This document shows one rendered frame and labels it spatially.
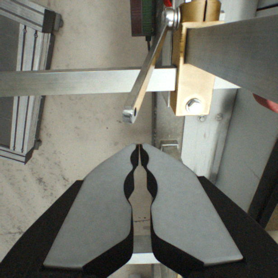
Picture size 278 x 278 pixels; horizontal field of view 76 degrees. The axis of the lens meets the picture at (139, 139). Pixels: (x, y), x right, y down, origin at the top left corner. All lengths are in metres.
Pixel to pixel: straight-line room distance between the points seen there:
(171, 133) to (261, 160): 0.21
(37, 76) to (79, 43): 0.88
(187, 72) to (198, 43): 0.06
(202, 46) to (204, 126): 0.41
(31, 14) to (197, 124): 0.79
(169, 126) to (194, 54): 0.28
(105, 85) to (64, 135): 1.11
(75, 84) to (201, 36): 0.17
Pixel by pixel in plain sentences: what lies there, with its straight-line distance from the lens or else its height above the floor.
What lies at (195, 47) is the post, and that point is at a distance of 0.21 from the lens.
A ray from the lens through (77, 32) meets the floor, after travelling 1.15.
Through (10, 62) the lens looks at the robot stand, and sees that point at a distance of 1.08.
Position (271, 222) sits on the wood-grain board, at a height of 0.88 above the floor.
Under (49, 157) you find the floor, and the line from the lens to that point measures 1.51.
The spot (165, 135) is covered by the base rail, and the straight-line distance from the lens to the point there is 0.47.
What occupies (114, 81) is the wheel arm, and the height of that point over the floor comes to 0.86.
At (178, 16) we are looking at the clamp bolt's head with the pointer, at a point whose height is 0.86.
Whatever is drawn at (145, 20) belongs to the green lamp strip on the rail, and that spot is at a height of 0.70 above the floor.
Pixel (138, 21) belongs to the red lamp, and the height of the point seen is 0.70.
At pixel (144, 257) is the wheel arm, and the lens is 0.33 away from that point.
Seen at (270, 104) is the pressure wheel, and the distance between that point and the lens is 0.27.
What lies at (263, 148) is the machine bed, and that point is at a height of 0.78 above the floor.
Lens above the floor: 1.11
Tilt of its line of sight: 61 degrees down
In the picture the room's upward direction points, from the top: 178 degrees clockwise
